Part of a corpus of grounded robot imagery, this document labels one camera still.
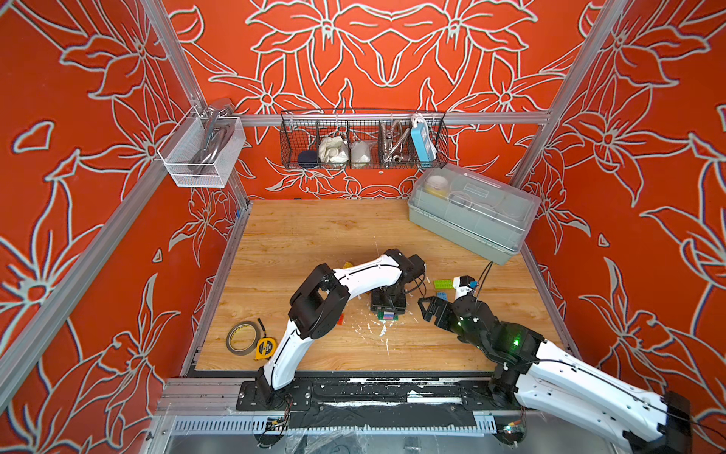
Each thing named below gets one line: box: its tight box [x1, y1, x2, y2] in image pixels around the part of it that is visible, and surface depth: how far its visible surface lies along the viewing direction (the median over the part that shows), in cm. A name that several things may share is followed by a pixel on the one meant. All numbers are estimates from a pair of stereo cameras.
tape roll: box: [225, 320, 261, 356], surface depth 83 cm
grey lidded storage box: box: [407, 162, 542, 266], surface depth 96 cm
